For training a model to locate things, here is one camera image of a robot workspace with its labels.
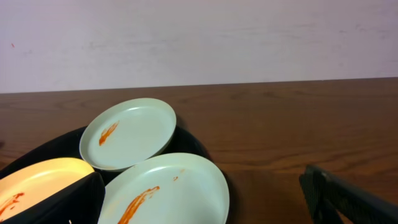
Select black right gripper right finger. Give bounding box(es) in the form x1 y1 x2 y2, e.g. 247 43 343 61
299 165 397 224

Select yellow plate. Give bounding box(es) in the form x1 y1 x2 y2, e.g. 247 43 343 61
1 157 94 222

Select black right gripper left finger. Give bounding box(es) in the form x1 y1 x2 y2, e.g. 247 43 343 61
3 172 105 224

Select pale green plate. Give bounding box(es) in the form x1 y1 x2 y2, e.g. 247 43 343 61
98 153 229 224
79 98 177 172

